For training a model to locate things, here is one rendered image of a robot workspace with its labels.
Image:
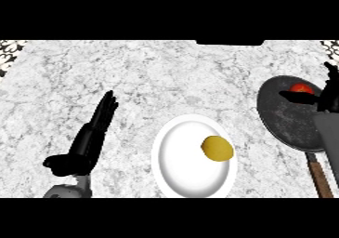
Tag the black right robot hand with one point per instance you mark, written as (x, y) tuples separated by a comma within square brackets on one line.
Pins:
[(331, 93)]

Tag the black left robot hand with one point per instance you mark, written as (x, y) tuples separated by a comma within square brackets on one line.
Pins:
[(88, 142)]

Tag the yellow lemon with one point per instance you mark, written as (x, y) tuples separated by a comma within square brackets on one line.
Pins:
[(217, 148)]

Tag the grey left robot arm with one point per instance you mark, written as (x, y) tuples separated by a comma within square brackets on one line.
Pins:
[(69, 189)]

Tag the red tomato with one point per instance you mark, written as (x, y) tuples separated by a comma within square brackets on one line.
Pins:
[(303, 88)]

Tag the white plate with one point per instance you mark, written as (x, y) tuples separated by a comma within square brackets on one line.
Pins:
[(195, 156)]

